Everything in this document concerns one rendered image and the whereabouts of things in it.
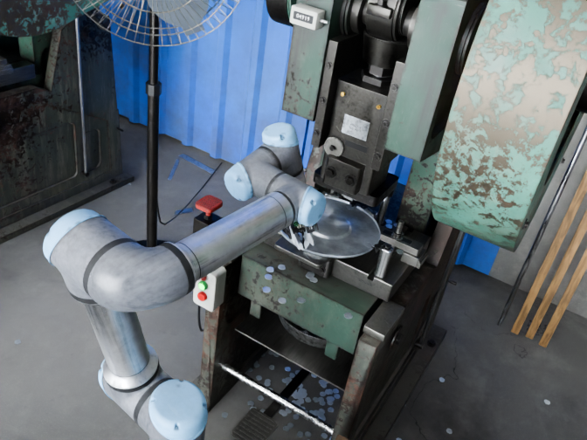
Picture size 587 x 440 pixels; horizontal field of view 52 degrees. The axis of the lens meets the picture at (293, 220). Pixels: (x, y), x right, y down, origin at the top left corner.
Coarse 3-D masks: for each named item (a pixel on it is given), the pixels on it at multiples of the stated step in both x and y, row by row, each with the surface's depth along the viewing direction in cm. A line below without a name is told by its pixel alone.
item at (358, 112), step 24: (360, 72) 154; (336, 96) 150; (360, 96) 147; (384, 96) 143; (336, 120) 153; (360, 120) 150; (336, 144) 155; (360, 144) 153; (336, 168) 156; (360, 168) 152; (384, 168) 162; (360, 192) 159
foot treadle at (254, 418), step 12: (300, 372) 203; (288, 384) 197; (288, 396) 193; (252, 408) 185; (276, 408) 188; (252, 420) 182; (264, 420) 182; (240, 432) 177; (252, 432) 178; (264, 432) 179
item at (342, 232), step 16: (336, 208) 172; (320, 224) 162; (336, 224) 163; (352, 224) 166; (368, 224) 167; (288, 240) 155; (320, 240) 157; (336, 240) 158; (352, 240) 159; (368, 240) 160; (336, 256) 151; (352, 256) 153
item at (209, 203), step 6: (204, 198) 170; (210, 198) 171; (216, 198) 171; (198, 204) 167; (204, 204) 168; (210, 204) 168; (216, 204) 168; (222, 204) 170; (204, 210) 167; (210, 210) 166
